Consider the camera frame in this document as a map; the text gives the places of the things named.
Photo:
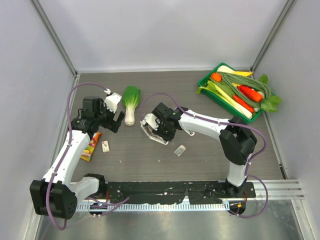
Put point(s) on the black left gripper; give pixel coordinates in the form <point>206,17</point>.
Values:
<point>112,125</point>

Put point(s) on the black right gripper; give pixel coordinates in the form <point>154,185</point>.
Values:
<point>166,137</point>

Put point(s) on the white stapler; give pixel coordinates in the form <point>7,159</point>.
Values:
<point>145,127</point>

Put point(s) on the staples tray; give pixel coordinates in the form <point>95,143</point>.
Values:
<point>180,150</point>

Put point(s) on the staples box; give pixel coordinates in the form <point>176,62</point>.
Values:
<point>105,146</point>

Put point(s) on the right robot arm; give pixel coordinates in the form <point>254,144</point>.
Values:
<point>237,141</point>

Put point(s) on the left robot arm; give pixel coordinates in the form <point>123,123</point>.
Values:
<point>55,195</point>

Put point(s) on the green bok choy toy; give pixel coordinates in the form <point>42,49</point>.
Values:
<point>130,100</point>

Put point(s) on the colourful snack packet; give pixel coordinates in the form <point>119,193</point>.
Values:
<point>89,150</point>

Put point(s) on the green plastic tray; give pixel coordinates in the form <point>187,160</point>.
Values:
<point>222,103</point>

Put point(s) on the pale green leek toy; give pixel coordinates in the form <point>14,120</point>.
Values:
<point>225,94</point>

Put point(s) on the orange pumpkin toy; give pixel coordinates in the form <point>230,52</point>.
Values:
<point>216,77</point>

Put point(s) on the white radish toy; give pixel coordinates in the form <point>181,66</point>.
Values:
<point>225,69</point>

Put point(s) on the green long beans bundle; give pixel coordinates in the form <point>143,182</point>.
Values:
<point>230,79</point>

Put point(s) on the red chili pepper toy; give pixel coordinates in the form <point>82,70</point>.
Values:
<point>243,103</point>

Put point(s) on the orange carrot toy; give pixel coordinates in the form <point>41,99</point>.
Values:
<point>250,93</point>

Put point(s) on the yellow corn toy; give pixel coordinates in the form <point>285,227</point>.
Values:
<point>242,73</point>

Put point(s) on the green lettuce leaf toy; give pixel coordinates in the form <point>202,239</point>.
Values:
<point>270,101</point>

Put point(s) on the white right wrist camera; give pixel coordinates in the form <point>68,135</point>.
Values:
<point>149,122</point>

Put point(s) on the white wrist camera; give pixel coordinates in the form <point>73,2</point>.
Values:
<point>149,122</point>
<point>112,100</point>

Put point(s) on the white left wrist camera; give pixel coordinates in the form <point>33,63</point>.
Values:
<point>112,100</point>

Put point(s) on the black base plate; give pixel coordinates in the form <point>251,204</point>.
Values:
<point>174,192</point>

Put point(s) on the perforated cable duct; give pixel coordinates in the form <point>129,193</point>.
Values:
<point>185,206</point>

